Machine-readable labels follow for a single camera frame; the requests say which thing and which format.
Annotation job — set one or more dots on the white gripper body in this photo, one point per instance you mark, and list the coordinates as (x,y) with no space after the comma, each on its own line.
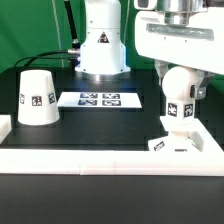
(198,45)

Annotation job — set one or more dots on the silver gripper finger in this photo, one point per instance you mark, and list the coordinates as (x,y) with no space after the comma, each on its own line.
(161,69)
(198,90)

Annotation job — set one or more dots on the white lamp bulb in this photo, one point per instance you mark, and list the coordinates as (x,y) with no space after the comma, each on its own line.
(176,86)

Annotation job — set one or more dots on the white lamp base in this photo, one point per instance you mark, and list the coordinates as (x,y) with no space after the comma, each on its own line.
(179,138)

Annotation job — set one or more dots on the white lamp shade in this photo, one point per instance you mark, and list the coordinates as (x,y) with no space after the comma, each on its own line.
(37,99)

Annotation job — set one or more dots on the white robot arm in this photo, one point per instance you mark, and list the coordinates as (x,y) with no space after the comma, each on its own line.
(103,55)

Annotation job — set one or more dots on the white marker sheet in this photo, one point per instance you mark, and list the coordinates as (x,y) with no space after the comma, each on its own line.
(99,100)

